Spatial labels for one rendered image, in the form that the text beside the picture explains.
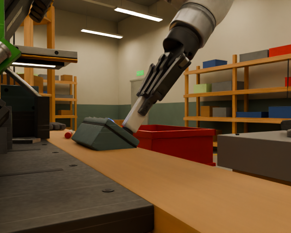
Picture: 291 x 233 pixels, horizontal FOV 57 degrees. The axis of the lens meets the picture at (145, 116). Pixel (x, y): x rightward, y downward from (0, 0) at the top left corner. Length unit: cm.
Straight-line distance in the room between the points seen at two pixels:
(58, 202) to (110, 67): 1087
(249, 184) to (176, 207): 10
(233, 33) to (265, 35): 85
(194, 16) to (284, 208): 45
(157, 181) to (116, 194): 5
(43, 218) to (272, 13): 658
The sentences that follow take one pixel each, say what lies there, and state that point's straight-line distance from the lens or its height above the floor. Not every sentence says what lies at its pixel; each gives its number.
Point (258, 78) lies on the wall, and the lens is 654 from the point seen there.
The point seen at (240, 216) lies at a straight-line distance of 20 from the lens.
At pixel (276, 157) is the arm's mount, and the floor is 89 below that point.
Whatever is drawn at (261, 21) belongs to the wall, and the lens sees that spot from 677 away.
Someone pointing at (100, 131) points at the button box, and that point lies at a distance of 49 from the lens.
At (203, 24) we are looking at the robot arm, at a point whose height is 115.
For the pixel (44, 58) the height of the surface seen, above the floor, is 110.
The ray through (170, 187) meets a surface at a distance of 26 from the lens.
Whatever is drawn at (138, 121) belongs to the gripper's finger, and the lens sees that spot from 53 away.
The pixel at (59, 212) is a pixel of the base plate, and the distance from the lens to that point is 20.
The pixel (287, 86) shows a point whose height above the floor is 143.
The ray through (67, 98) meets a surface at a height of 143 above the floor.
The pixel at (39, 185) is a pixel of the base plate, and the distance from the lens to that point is 28.
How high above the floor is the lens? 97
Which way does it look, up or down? 1 degrees down
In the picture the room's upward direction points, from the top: straight up
